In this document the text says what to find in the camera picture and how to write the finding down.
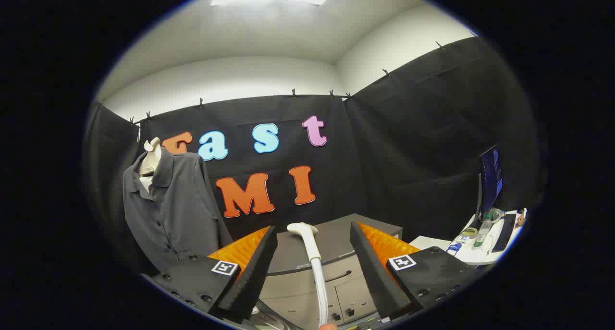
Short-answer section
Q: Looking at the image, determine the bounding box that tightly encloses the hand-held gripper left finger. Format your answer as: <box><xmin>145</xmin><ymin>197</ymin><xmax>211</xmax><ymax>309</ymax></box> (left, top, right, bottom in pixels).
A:
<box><xmin>142</xmin><ymin>226</ymin><xmax>279</xmax><ymax>325</ymax></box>

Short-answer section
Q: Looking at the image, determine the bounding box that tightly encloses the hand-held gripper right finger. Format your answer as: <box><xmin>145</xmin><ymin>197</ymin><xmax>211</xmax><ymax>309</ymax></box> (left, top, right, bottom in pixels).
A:
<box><xmin>349</xmin><ymin>221</ymin><xmax>487</xmax><ymax>321</ymax></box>

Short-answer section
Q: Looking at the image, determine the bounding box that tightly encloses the translucent steamer hose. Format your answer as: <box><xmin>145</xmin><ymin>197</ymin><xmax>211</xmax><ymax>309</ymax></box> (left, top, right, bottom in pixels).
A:
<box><xmin>311</xmin><ymin>258</ymin><xmax>330</xmax><ymax>327</ymax></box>

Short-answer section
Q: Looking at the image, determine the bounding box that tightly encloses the white garment steamer head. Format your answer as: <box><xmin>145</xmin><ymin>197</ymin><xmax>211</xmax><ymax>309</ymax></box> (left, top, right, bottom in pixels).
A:
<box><xmin>287</xmin><ymin>222</ymin><xmax>321</xmax><ymax>262</ymax></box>

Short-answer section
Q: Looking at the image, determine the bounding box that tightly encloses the grey button-up shirt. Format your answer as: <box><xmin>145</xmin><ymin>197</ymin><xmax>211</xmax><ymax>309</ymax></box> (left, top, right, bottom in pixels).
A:
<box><xmin>123</xmin><ymin>147</ymin><xmax>234</xmax><ymax>274</ymax></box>

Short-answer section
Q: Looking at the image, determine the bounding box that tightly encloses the cream plastic clothes hanger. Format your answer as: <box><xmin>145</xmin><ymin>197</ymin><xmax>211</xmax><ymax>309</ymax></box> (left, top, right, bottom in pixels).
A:
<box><xmin>139</xmin><ymin>137</ymin><xmax>162</xmax><ymax>178</ymax></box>

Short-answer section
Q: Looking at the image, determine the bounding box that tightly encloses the grey cabinet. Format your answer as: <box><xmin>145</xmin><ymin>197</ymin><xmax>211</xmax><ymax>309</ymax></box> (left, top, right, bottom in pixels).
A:
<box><xmin>252</xmin><ymin>214</ymin><xmax>404</xmax><ymax>329</ymax></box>

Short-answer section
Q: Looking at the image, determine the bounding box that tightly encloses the white desk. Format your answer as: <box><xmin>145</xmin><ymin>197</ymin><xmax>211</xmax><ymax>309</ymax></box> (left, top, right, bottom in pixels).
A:
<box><xmin>410</xmin><ymin>208</ymin><xmax>529</xmax><ymax>266</ymax></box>

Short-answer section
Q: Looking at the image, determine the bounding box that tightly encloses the clear water bottle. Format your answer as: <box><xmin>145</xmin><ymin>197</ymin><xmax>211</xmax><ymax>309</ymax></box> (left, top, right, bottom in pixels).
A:
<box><xmin>473</xmin><ymin>214</ymin><xmax>493</xmax><ymax>248</ymax></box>

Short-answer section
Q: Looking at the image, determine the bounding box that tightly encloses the black keyboard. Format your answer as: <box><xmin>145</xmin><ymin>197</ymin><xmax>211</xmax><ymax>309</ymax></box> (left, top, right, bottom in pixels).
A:
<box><xmin>491</xmin><ymin>214</ymin><xmax>517</xmax><ymax>253</ymax></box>

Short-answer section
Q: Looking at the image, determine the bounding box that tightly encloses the black computer monitor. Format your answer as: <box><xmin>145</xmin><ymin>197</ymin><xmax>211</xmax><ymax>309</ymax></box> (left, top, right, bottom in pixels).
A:
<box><xmin>477</xmin><ymin>145</ymin><xmax>504</xmax><ymax>222</ymax></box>

